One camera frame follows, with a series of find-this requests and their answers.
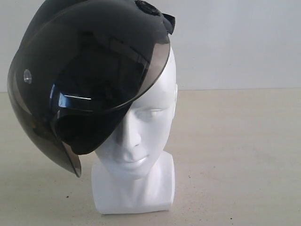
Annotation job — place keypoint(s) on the black helmet with tinted visor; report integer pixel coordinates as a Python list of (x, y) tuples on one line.
[(78, 69)]

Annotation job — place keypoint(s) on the white mannequin head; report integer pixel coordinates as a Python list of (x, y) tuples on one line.
[(134, 173)]

